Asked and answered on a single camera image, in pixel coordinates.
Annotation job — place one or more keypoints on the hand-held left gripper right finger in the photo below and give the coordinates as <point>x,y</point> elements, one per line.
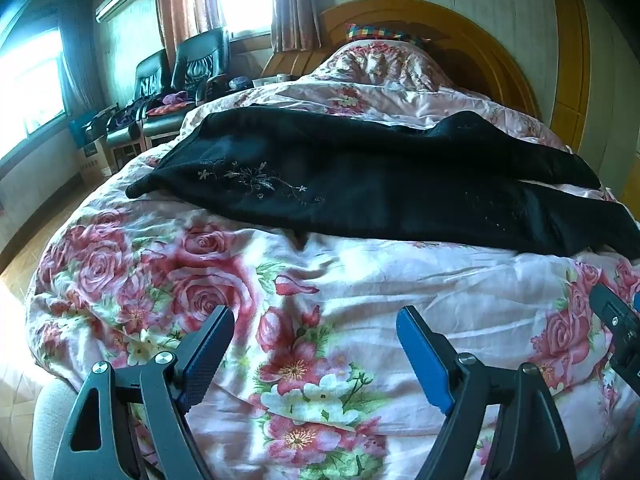
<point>425,360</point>

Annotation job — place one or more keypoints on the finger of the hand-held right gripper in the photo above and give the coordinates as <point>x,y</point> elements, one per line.
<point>617,325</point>

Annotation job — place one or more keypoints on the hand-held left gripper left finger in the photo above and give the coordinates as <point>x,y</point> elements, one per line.
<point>205,360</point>

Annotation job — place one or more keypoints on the black pants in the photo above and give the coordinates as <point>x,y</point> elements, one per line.
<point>350,185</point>

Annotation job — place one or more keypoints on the pink floral blanket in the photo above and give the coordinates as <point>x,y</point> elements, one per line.
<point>350,300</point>

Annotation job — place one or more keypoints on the grey cloth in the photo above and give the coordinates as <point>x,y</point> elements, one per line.
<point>47,430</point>

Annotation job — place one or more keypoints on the cardboard box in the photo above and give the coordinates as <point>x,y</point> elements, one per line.
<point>95,160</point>

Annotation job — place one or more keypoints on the dark purple clothes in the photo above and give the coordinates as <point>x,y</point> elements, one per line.
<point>122,120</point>

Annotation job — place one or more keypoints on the red patterned cushion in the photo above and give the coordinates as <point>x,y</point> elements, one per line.
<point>167,109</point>

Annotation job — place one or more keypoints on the blue box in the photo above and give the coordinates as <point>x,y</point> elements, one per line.
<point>87,127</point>

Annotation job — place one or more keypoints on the purple cloth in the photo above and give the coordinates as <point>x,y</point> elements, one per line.
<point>176,97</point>

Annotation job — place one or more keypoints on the black leather armchair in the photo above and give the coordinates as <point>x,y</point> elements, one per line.
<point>150,70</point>
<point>200,55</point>

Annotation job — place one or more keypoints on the wooden headboard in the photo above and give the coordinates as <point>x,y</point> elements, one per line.
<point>475,45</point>

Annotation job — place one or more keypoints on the dark curtain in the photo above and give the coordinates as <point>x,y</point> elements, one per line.
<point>75,60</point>

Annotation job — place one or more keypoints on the large side window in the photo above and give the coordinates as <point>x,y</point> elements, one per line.
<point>30,80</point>

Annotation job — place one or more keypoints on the colourful checked pillow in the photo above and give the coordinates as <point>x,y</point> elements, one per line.
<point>370,32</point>

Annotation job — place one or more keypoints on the pink curtain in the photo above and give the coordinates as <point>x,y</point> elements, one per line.
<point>185,0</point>
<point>295,5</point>

